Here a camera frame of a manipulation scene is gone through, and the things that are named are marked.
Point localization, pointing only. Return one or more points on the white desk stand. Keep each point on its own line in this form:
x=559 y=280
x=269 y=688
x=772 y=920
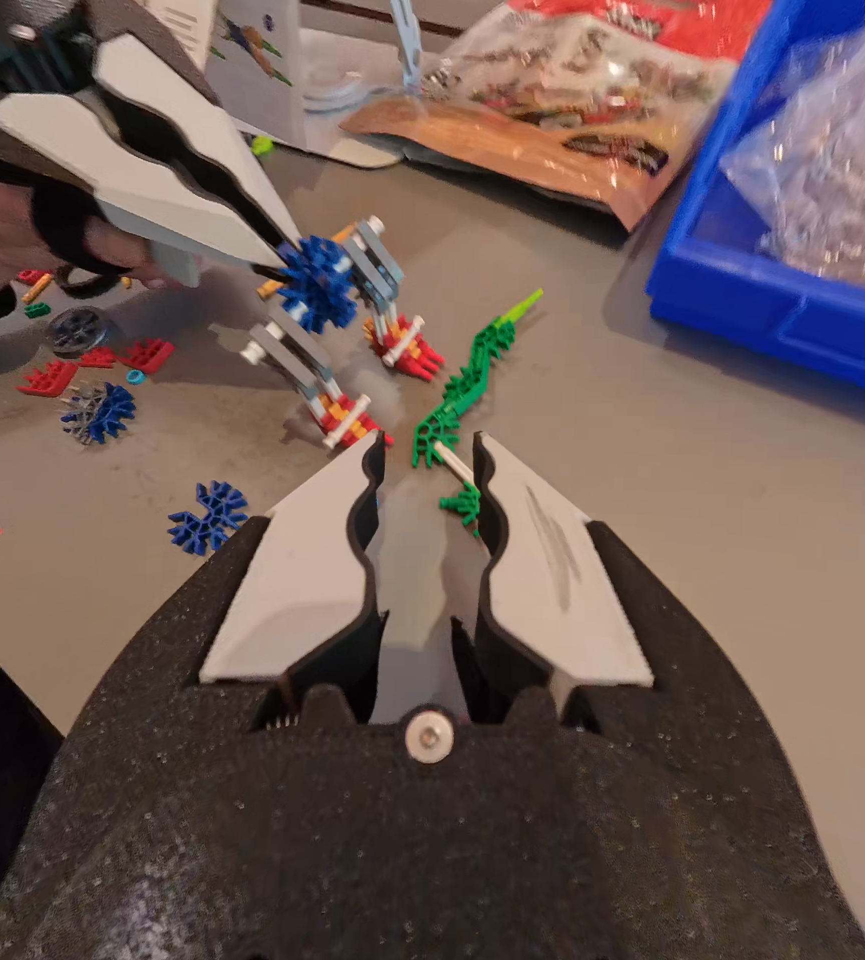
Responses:
x=406 y=45

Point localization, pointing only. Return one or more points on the blue snowflake connector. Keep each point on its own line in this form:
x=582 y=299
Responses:
x=211 y=517

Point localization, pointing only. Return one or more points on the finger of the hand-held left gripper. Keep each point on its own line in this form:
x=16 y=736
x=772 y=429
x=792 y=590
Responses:
x=177 y=97
x=125 y=187

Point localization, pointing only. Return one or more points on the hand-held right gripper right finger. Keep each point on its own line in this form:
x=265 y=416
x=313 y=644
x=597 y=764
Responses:
x=560 y=592

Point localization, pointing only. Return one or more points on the yellow short rod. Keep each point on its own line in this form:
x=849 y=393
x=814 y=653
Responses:
x=37 y=289

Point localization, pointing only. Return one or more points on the white instruction booklet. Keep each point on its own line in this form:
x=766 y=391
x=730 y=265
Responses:
x=252 y=60

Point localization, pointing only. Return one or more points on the clear plastic bag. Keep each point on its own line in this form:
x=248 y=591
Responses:
x=830 y=150

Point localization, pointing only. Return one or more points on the blue storage bin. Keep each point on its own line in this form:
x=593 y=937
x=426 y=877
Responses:
x=740 y=300

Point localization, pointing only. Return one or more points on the red fan connector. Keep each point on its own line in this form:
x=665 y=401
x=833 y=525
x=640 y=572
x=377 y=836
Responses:
x=149 y=356
x=27 y=276
x=99 y=358
x=50 y=381

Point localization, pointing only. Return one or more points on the grey wheel hub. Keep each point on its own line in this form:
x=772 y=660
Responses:
x=76 y=330

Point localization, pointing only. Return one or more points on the multicoloured construction toy model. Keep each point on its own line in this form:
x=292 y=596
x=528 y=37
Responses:
x=318 y=283

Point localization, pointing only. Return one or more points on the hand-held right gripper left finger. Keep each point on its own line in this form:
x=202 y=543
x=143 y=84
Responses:
x=297 y=592

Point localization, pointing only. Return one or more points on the orange toy package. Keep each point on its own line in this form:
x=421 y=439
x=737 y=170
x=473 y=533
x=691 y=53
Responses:
x=552 y=112

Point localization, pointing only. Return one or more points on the blue and grey snowflake connectors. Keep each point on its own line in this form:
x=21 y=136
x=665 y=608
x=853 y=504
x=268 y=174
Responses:
x=106 y=412

